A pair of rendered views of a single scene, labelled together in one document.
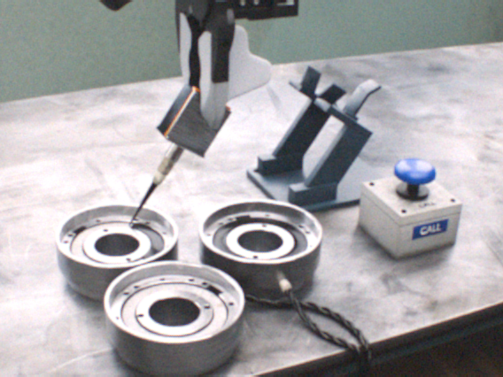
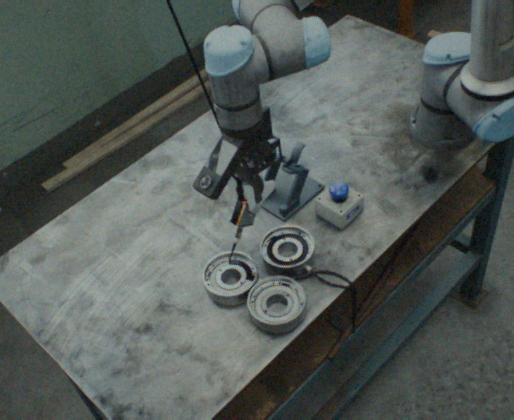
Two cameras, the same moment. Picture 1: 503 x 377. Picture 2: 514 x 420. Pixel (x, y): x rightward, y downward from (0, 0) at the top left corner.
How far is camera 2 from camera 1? 0.65 m
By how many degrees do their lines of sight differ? 23
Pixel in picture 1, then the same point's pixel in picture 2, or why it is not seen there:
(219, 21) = (257, 184)
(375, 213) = (325, 212)
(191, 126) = (246, 217)
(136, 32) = (57, 38)
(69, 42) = (15, 63)
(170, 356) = (288, 325)
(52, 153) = (149, 222)
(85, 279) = (229, 300)
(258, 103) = not seen: hidden behind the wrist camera
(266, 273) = (300, 267)
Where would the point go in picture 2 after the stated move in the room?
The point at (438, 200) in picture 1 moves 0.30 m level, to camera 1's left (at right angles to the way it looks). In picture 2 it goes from (352, 197) to (211, 248)
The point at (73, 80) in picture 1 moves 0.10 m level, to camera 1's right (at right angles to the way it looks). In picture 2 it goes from (27, 86) to (52, 78)
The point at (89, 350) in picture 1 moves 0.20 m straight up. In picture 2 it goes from (248, 332) to (233, 264)
